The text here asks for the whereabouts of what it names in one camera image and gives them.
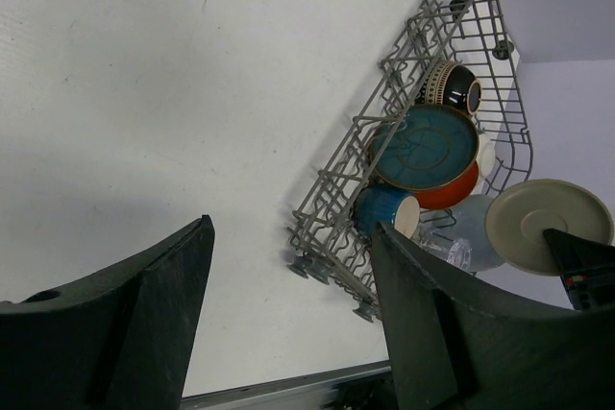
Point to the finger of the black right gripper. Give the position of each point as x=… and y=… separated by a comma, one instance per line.
x=586, y=269

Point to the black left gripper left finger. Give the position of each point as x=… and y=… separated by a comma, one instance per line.
x=120, y=338

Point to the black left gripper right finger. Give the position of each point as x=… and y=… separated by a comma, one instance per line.
x=457, y=342

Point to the grey saucer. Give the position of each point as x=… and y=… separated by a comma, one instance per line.
x=515, y=221

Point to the clear faceted glass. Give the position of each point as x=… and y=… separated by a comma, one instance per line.
x=456, y=251

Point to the light blue scalloped plate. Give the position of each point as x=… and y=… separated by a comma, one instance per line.
x=466, y=220

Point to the dark teal cup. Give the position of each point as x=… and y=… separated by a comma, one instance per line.
x=385, y=203

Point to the orange saucer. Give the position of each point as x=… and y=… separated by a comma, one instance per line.
x=451, y=194

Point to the dark teal saucer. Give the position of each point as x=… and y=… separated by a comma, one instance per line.
x=431, y=147

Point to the brown glazed bowl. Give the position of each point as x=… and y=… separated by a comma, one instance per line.
x=451, y=84

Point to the aluminium mounting rail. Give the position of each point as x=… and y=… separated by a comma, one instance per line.
x=311, y=391

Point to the grey wire dish rack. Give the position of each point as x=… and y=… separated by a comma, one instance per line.
x=471, y=32

